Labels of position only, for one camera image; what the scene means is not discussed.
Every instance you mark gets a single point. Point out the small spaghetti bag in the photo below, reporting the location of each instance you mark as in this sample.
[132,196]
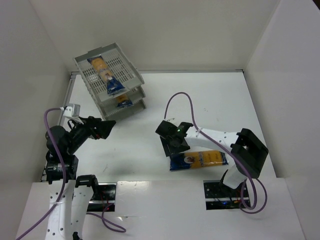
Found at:
[113,86]

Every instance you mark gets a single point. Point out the long spaghetti bag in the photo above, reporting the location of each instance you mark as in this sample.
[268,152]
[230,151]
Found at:
[123,101]

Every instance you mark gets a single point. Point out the aluminium frame rail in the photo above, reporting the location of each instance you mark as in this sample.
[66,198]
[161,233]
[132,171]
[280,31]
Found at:
[59,164]

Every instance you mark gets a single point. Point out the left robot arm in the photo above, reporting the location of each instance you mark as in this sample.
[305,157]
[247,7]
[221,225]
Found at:
[69,193]

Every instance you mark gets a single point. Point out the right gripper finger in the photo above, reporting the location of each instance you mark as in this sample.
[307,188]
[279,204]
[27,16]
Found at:
[166,147]
[175,145]

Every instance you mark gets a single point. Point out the grey three-tier tray shelf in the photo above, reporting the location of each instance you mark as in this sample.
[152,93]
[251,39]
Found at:
[124,71]

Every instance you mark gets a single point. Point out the wide spaghetti bag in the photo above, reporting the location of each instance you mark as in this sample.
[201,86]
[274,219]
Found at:
[197,160]

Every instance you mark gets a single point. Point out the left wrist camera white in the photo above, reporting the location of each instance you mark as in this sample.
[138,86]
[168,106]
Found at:
[72,112]

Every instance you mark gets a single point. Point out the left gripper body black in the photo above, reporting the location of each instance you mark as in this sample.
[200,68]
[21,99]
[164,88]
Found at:
[96,127]

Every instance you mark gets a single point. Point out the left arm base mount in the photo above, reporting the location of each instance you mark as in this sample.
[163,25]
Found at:
[105,198]

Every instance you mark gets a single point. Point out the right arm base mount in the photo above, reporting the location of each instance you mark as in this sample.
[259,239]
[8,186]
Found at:
[218,197]

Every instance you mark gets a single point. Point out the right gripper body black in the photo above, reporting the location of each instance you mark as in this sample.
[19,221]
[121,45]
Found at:
[173,144]

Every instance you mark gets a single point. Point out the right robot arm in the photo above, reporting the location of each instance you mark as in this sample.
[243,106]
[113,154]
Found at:
[248,152]

